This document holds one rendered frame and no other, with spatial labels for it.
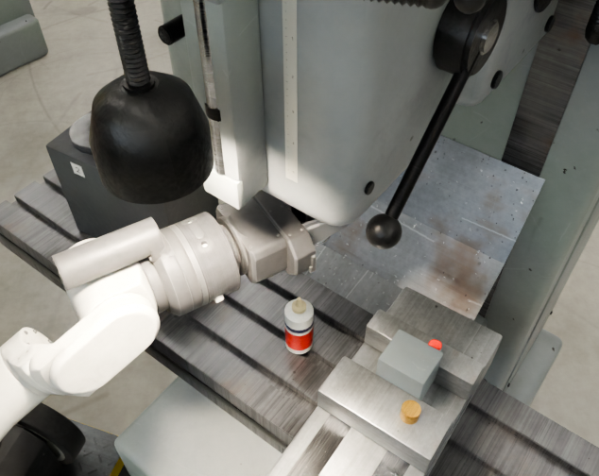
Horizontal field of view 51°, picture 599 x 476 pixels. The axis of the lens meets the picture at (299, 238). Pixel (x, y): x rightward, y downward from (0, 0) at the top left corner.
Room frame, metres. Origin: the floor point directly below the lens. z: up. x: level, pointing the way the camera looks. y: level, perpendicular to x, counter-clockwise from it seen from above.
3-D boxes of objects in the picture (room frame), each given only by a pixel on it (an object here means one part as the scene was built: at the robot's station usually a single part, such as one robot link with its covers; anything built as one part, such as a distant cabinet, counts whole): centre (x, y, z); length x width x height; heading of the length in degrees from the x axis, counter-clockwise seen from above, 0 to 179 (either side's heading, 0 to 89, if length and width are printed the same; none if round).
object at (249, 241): (0.43, 0.07, 1.22); 0.13 x 0.12 x 0.10; 31
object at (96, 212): (0.72, 0.25, 1.03); 0.22 x 0.12 x 0.20; 60
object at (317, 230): (0.45, -0.03, 1.22); 0.06 x 0.02 x 0.03; 121
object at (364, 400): (0.34, -0.10, 1.02); 0.15 x 0.06 x 0.04; 55
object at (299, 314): (0.50, 0.00, 0.98); 0.04 x 0.04 x 0.11
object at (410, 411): (0.33, -0.13, 1.05); 0.02 x 0.02 x 0.02
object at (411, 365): (0.39, -0.13, 1.04); 0.06 x 0.05 x 0.06; 55
